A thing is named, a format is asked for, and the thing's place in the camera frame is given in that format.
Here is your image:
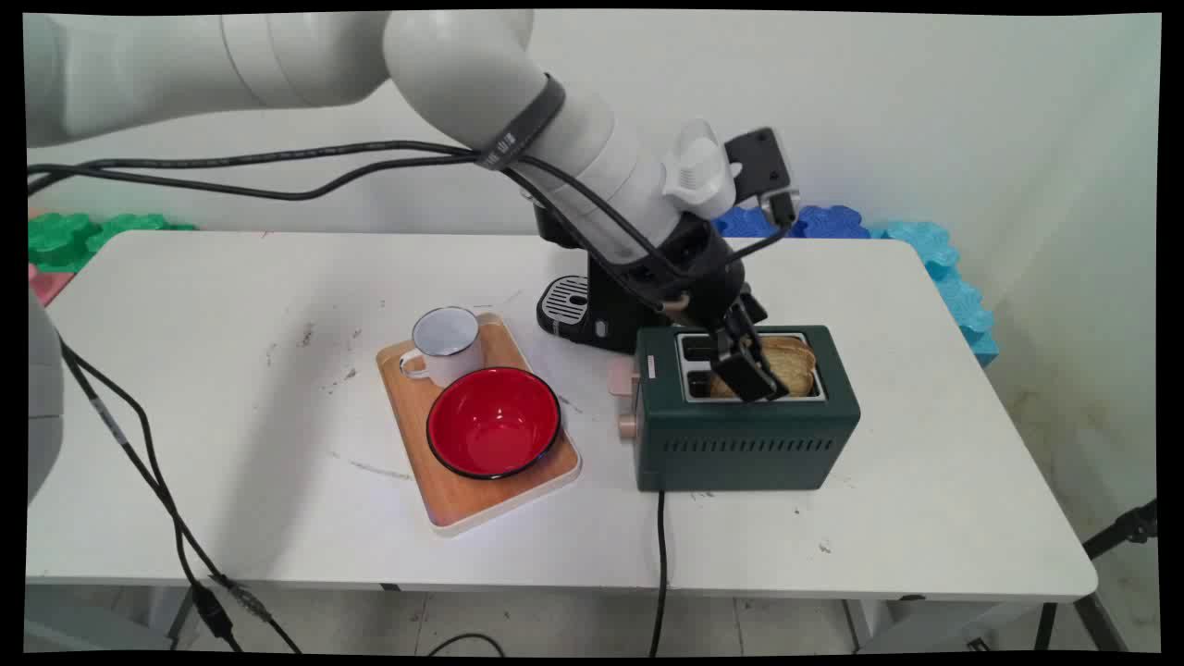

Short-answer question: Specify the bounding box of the blue foam mat piece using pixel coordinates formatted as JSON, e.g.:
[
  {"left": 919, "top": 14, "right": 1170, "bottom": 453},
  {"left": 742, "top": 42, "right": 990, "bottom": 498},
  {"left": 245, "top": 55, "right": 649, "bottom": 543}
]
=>
[
  {"left": 714, "top": 205, "right": 798, "bottom": 240},
  {"left": 795, "top": 204, "right": 872, "bottom": 241}
]

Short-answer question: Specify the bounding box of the red bowl with black rim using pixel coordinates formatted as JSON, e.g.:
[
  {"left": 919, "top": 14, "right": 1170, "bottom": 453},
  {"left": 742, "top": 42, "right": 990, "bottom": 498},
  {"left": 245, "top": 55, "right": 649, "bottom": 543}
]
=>
[{"left": 425, "top": 366, "right": 562, "bottom": 481}]

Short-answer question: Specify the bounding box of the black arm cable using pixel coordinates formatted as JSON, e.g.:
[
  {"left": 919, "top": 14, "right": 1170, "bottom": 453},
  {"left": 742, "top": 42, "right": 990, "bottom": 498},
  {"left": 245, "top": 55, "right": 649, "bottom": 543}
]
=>
[
  {"left": 28, "top": 153, "right": 690, "bottom": 311},
  {"left": 28, "top": 140, "right": 796, "bottom": 311}
]

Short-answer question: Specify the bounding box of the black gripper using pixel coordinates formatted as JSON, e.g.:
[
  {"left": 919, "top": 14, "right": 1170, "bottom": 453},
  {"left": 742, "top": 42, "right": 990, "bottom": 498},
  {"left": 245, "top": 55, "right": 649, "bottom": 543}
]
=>
[{"left": 622, "top": 218, "right": 789, "bottom": 404}]

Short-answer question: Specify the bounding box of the white enamel mug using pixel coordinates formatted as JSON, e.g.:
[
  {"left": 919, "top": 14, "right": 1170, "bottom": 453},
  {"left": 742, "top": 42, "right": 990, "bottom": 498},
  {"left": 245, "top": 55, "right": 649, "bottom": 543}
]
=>
[{"left": 399, "top": 306, "right": 486, "bottom": 389}]

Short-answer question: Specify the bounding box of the dark green toaster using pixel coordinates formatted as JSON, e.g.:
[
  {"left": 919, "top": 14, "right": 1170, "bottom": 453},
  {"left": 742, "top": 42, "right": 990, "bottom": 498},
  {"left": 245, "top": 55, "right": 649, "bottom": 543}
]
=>
[{"left": 609, "top": 324, "right": 862, "bottom": 493}]

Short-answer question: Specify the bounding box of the wooden serving tray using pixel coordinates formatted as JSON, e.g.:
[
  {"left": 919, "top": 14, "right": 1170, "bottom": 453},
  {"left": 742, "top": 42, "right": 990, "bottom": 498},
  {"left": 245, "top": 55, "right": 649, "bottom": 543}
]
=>
[{"left": 376, "top": 312, "right": 583, "bottom": 537}]

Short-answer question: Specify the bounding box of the cyan foam mat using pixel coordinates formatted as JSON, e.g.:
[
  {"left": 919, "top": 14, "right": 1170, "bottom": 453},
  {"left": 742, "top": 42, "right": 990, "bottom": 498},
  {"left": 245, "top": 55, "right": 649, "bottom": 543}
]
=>
[{"left": 869, "top": 220, "right": 1001, "bottom": 369}]

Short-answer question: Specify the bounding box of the black strap on arm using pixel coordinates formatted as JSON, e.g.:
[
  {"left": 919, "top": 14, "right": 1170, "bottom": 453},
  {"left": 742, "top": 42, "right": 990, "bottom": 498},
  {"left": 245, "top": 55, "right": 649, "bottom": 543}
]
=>
[{"left": 475, "top": 73, "right": 568, "bottom": 173}]

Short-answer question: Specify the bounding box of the black tripod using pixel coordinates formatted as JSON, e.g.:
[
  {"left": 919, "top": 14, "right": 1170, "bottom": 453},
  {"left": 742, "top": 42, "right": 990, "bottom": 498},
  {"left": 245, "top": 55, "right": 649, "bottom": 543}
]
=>
[{"left": 1033, "top": 499, "right": 1158, "bottom": 653}]

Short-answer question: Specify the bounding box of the white table leg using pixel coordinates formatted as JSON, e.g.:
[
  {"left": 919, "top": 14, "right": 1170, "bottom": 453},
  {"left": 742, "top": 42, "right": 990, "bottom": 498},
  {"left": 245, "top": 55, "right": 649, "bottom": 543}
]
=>
[{"left": 844, "top": 599, "right": 878, "bottom": 651}]

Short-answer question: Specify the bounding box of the green foam mat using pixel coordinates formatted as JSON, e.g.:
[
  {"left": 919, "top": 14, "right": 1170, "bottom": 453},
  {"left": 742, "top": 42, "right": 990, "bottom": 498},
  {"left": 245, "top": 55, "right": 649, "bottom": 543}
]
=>
[{"left": 28, "top": 212, "right": 197, "bottom": 275}]

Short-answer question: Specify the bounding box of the black cable loop on floor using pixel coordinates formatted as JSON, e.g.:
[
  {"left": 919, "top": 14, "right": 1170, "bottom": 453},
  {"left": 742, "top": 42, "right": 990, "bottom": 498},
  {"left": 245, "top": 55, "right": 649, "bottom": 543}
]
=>
[{"left": 424, "top": 633, "right": 506, "bottom": 658}]

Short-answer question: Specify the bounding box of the pink foam mat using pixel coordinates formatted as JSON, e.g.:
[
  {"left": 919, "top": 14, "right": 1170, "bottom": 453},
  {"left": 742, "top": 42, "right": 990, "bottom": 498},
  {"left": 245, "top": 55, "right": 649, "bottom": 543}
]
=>
[{"left": 28, "top": 263, "right": 76, "bottom": 307}]

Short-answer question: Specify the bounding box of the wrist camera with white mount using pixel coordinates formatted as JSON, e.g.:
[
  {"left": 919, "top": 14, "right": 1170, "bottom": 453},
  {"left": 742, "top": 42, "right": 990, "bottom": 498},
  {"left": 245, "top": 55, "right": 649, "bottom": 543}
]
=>
[{"left": 660, "top": 117, "right": 799, "bottom": 228}]

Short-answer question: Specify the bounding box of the black capsule coffee machine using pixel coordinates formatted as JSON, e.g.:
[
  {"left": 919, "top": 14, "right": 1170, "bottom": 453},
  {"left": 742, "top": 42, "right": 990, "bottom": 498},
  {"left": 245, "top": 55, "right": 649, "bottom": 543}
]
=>
[{"left": 533, "top": 197, "right": 741, "bottom": 355}]

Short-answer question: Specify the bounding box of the black toaster power cable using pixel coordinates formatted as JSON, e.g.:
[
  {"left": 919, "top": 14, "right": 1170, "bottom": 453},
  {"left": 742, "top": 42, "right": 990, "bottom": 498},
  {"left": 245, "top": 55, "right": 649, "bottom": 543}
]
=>
[{"left": 647, "top": 489, "right": 670, "bottom": 658}]

